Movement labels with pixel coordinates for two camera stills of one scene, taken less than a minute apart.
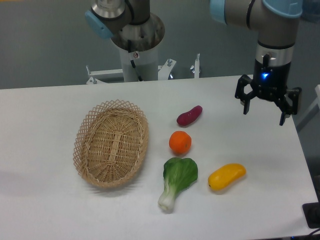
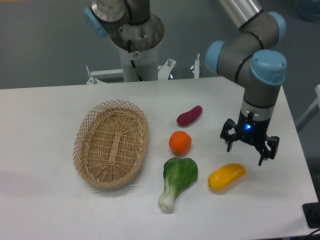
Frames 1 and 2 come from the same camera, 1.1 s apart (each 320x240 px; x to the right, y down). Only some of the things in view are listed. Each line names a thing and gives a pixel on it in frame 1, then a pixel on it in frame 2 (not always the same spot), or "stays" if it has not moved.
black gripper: x=270 y=82 → x=253 y=131
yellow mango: x=222 y=176 stays
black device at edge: x=311 y=212 stays
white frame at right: x=313 y=111 stays
